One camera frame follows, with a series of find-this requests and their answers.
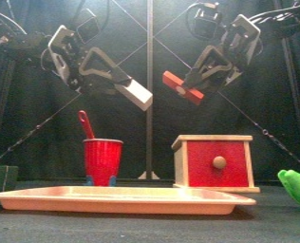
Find white toy block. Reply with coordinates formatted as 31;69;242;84
112;78;154;112

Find pink rectangular plate tray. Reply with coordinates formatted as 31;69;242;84
0;185;258;216

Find red plastic cup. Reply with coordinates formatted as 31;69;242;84
81;138;124;187

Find wooden box with red drawer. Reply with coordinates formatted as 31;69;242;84
170;134;262;195

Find dark green box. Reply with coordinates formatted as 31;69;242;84
0;163;20;195

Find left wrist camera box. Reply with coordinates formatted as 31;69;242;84
72;9;102;45

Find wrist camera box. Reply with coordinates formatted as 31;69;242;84
72;9;102;45
191;2;223;41

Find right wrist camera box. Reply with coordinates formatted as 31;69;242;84
191;2;223;41

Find red utensil handle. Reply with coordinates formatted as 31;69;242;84
76;109;96;140

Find diagonal brace wire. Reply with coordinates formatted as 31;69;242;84
0;6;200;165
110;0;300;174

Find metal frame pole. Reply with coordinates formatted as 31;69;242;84
138;0;162;181

